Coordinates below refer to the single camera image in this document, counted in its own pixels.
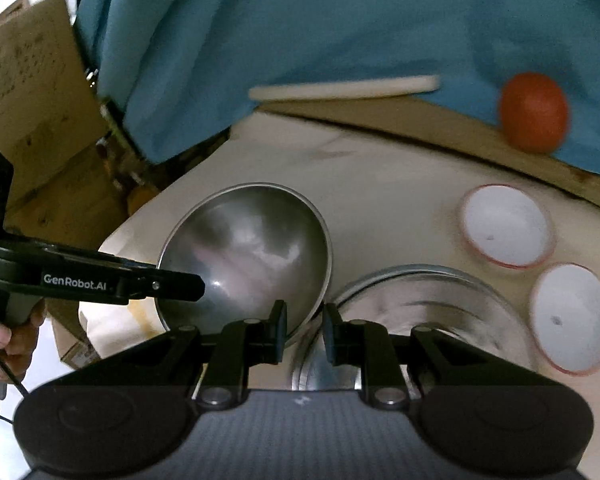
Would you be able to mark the small deep steel plate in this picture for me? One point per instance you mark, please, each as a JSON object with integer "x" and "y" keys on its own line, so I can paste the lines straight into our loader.
{"x": 420, "y": 271}

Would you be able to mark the plain blue cloth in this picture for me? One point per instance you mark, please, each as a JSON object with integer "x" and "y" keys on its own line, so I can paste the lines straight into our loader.
{"x": 305, "y": 25}

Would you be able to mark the white rolled paper stick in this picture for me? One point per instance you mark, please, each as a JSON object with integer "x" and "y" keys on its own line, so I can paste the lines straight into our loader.
{"x": 345, "y": 87}

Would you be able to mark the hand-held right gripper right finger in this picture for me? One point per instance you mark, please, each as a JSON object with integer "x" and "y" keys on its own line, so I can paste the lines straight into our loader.
{"x": 331, "y": 335}

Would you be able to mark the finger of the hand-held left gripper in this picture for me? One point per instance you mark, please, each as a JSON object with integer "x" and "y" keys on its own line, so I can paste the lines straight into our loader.
{"x": 175, "y": 285}

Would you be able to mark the person's left hand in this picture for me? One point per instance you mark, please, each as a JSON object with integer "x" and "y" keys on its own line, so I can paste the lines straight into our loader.
{"x": 15, "y": 350}

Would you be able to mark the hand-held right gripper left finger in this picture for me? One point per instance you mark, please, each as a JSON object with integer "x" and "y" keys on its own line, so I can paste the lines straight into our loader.
{"x": 280, "y": 330}

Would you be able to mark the wooden board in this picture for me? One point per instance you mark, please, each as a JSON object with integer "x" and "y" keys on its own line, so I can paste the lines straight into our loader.
{"x": 430, "y": 125}

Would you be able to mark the white red-rimmed enamel bowl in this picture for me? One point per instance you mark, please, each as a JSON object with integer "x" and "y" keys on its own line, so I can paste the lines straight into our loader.
{"x": 572, "y": 317}
{"x": 507, "y": 227}

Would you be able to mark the medium steel plate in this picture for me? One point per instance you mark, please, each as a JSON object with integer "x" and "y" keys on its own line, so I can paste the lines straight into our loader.
{"x": 430, "y": 320}

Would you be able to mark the brown cardboard box black print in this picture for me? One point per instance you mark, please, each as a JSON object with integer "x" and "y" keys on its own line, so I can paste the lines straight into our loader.
{"x": 65, "y": 200}

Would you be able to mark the orange-red ball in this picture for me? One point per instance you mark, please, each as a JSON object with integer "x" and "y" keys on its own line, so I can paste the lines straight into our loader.
{"x": 534, "y": 112}

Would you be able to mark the cardboard box with pink print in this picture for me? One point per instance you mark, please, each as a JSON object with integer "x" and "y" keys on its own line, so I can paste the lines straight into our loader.
{"x": 35, "y": 85}

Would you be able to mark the steel bowl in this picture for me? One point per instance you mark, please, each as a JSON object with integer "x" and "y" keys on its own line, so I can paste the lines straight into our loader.
{"x": 245, "y": 250}

